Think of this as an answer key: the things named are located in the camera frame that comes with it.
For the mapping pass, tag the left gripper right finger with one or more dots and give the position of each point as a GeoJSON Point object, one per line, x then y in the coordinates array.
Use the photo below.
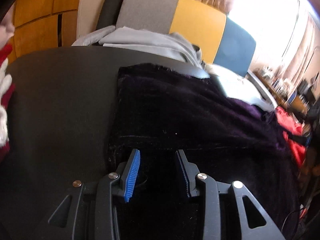
{"type": "Point", "coordinates": [201, 184]}

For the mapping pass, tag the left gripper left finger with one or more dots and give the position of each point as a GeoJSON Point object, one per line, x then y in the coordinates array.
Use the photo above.
{"type": "Point", "coordinates": [89, 211]}

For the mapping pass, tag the dark purple velvet garment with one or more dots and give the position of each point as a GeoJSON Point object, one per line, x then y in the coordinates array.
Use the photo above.
{"type": "Point", "coordinates": [159, 111]}

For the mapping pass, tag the red fleece garment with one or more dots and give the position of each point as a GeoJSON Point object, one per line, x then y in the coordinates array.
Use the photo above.
{"type": "Point", "coordinates": [292, 130]}

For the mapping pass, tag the white printed pillow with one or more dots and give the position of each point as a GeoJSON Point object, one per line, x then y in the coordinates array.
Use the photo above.
{"type": "Point", "coordinates": [248, 89]}

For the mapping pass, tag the cluttered wooden desk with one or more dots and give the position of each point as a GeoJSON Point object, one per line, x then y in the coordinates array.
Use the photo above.
{"type": "Point", "coordinates": [300, 100]}

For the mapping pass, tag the grey yellow blue headboard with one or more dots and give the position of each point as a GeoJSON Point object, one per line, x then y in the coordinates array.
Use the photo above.
{"type": "Point", "coordinates": [221, 40]}

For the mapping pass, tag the grey hoodie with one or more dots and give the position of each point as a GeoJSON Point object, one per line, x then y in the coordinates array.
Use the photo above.
{"type": "Point", "coordinates": [173, 46]}

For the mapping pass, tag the beige curtain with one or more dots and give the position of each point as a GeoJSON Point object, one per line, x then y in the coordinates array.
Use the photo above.
{"type": "Point", "coordinates": [284, 32]}

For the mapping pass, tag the orange wooden wardrobe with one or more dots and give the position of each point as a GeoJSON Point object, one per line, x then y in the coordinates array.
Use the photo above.
{"type": "Point", "coordinates": [43, 24]}

